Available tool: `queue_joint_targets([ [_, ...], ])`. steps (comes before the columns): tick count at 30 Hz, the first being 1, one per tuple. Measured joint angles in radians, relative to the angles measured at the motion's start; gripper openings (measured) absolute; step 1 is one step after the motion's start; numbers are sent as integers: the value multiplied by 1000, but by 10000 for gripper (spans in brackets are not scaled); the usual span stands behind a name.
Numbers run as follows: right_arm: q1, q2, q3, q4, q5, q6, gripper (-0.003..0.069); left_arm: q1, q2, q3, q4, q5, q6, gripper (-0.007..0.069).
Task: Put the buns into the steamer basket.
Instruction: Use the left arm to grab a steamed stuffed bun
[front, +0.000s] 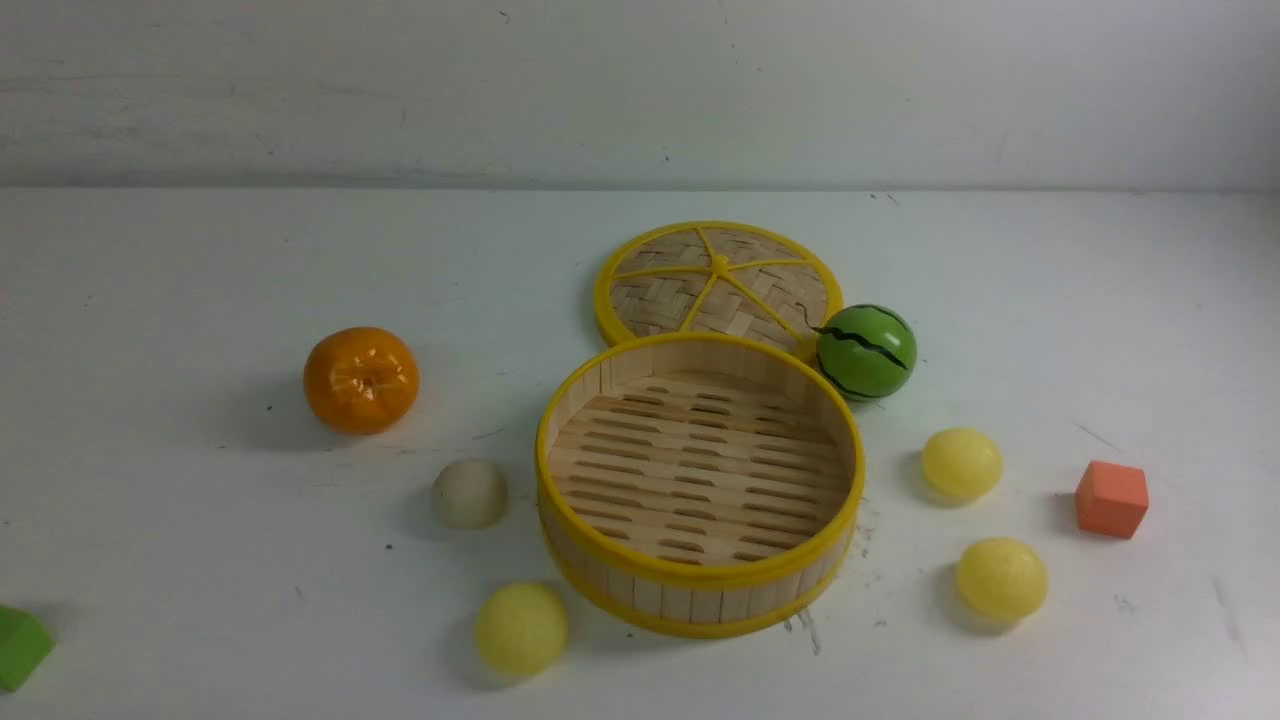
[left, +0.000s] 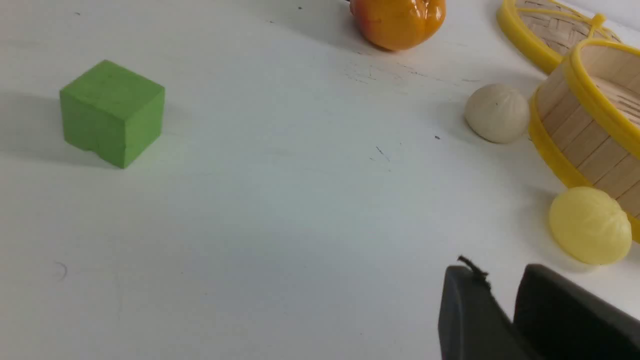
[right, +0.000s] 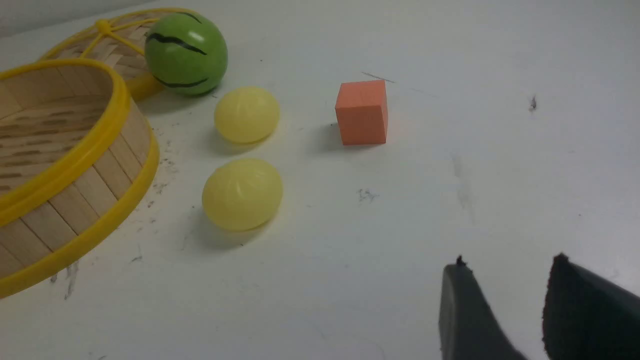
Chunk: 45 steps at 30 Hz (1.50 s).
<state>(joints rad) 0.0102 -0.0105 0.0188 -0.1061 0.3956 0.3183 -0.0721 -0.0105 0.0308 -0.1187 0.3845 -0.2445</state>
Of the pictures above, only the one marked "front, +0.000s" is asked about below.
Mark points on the white bun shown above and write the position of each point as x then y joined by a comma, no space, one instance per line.
469,494

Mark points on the yellow bun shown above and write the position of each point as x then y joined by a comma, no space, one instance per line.
962,464
522,629
1002,579

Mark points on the woven bamboo steamer lid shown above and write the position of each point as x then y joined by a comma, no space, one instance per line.
716,277

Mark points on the bamboo steamer tray yellow rim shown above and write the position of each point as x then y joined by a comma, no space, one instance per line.
697,484

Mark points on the green toy watermelon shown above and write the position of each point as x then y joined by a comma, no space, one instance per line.
866,351

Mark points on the orange toy tangerine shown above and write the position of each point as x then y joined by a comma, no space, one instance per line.
361,380

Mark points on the orange cube block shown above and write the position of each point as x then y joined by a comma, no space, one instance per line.
1111,499

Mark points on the green block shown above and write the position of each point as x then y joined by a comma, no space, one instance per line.
25,643

